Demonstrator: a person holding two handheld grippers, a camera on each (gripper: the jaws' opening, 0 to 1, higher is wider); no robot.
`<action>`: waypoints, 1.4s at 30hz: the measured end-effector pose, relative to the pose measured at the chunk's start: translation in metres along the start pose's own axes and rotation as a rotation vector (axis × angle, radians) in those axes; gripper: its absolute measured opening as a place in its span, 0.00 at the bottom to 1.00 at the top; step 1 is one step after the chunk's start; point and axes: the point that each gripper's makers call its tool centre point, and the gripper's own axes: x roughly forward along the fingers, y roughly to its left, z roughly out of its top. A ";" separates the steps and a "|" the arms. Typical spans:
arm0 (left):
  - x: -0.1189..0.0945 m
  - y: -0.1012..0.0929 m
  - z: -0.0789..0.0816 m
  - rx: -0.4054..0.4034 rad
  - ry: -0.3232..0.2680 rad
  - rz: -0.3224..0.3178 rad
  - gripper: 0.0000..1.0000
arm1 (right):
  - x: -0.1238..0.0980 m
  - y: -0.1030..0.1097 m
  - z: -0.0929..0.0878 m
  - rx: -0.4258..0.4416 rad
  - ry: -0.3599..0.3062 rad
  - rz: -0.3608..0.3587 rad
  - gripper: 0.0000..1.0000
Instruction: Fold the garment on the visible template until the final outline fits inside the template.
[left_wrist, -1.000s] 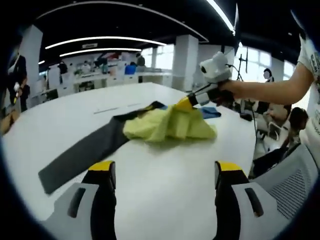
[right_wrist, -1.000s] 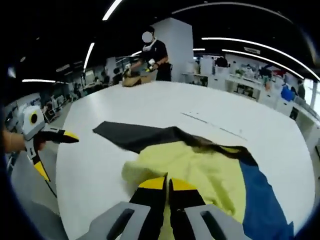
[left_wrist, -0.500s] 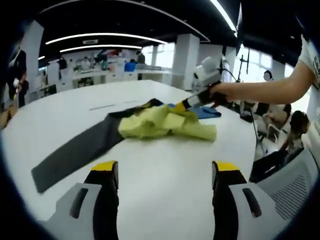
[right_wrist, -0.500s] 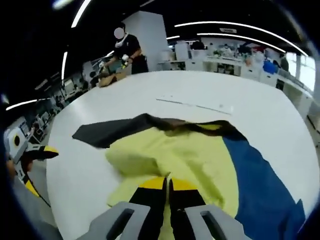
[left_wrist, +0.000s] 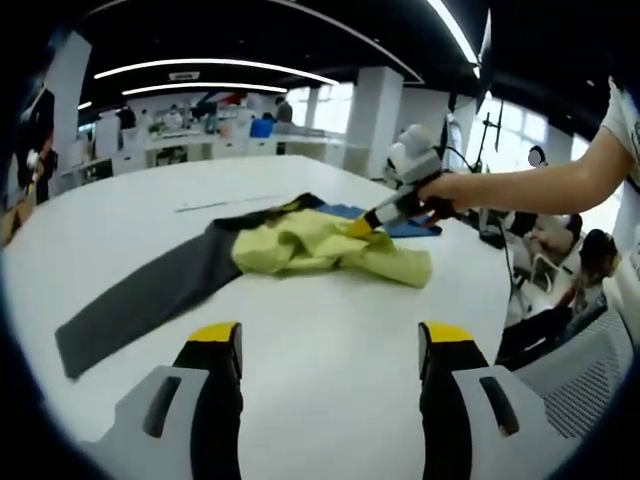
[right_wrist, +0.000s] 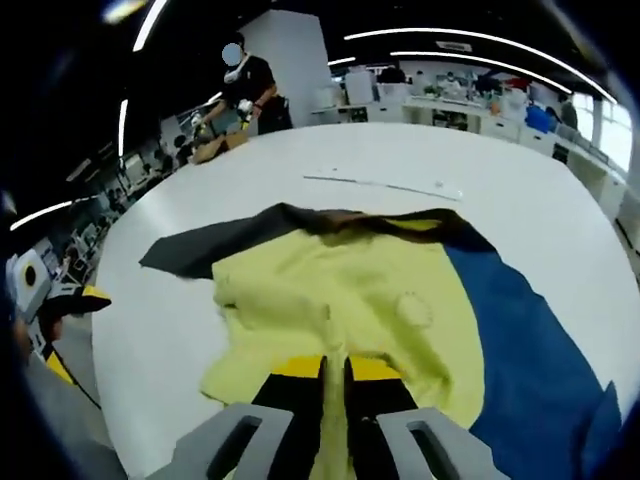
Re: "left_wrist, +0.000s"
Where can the short curved ceiling light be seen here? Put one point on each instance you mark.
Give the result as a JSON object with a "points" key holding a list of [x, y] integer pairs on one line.
{"points": [[200, 85]]}

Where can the thin white strip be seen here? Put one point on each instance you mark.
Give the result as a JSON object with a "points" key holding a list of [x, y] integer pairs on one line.
{"points": [[225, 202]]}

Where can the person's white printed shirt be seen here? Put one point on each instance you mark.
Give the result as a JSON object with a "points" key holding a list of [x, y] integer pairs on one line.
{"points": [[625, 135]]}

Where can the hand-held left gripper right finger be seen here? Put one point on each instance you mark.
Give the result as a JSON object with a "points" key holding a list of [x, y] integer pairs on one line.
{"points": [[470, 425]]}

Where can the straight ceiling light strip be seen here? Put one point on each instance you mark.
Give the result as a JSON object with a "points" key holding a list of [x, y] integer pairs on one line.
{"points": [[455, 27]]}

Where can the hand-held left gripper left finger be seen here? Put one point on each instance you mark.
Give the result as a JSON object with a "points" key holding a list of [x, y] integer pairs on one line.
{"points": [[170, 425]]}

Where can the yellow and grey garment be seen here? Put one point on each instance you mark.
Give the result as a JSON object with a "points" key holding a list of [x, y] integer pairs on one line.
{"points": [[150, 300]]}

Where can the brown cardboard box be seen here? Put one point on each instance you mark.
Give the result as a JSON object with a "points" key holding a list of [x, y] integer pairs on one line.
{"points": [[17, 222]]}

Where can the blue plastic bin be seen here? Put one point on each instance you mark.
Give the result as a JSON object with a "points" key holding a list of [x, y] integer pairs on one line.
{"points": [[262, 127]]}

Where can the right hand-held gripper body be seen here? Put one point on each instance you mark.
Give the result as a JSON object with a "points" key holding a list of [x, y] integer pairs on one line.
{"points": [[415, 160]]}

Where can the blue folding template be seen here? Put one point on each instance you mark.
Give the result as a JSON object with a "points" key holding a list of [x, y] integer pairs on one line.
{"points": [[410, 231]]}

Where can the person's right hand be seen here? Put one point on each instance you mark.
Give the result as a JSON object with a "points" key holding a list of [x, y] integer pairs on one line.
{"points": [[445, 192]]}

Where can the long curved ceiling light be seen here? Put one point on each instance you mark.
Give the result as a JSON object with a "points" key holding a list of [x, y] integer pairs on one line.
{"points": [[215, 62]]}

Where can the white workbench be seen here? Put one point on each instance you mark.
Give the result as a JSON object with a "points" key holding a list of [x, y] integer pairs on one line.
{"points": [[240, 145]]}

